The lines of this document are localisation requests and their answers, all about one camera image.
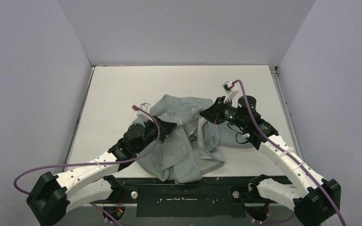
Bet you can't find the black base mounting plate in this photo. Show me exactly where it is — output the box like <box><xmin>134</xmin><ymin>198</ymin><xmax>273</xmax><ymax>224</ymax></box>
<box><xmin>89</xmin><ymin>176</ymin><xmax>294</xmax><ymax>219</ymax></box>

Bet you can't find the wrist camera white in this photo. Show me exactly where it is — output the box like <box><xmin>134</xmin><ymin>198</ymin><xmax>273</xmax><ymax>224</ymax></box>
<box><xmin>132</xmin><ymin>103</ymin><xmax>151</xmax><ymax>121</ymax></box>
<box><xmin>222</xmin><ymin>81</ymin><xmax>239</xmax><ymax>104</ymax></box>

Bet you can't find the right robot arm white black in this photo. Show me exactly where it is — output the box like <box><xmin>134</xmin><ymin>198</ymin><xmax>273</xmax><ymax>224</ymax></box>
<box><xmin>200</xmin><ymin>96</ymin><xmax>341</xmax><ymax>226</ymax></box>

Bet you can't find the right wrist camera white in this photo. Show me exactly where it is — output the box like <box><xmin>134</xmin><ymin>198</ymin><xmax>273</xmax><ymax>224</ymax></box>
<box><xmin>222</xmin><ymin>81</ymin><xmax>239</xmax><ymax>104</ymax></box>

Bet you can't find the aluminium rail frame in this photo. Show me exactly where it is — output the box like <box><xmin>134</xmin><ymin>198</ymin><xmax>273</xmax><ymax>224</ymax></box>
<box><xmin>269</xmin><ymin>66</ymin><xmax>304</xmax><ymax>160</ymax></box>

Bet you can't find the grey zip-up jacket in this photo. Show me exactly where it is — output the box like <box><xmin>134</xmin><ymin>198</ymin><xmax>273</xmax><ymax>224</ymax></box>
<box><xmin>137</xmin><ymin>94</ymin><xmax>251</xmax><ymax>184</ymax></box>

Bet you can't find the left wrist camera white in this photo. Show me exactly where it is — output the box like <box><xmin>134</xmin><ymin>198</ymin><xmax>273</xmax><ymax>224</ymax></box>
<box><xmin>132</xmin><ymin>103</ymin><xmax>151</xmax><ymax>121</ymax></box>

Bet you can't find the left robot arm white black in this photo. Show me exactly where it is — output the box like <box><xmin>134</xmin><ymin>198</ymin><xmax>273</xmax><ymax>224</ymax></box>
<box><xmin>26</xmin><ymin>116</ymin><xmax>178</xmax><ymax>226</ymax></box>

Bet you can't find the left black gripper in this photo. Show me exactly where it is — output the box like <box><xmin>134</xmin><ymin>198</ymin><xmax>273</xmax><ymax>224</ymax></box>
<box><xmin>134</xmin><ymin>114</ymin><xmax>177</xmax><ymax>154</ymax></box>

